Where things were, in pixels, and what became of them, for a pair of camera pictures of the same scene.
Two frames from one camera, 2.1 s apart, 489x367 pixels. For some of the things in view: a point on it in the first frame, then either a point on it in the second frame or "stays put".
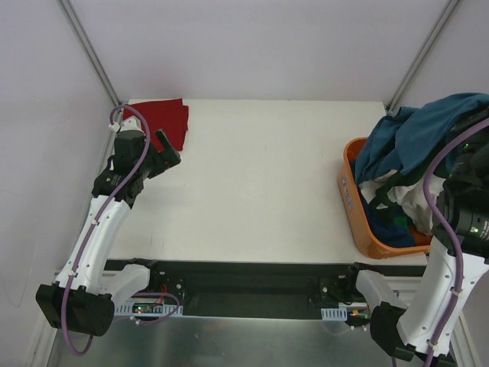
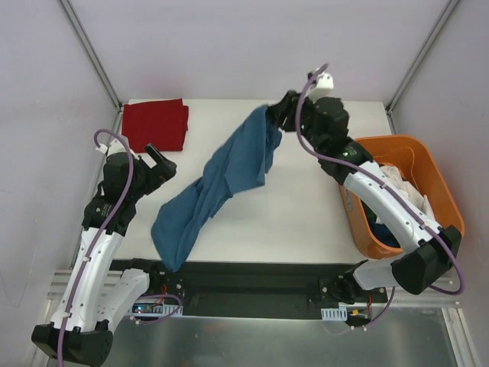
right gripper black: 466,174 → 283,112
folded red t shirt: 170,116 stays put
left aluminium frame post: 66,8 stays put
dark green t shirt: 396,213 → 370,213
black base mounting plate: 267,287 stays put
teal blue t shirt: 404,138 → 237,161
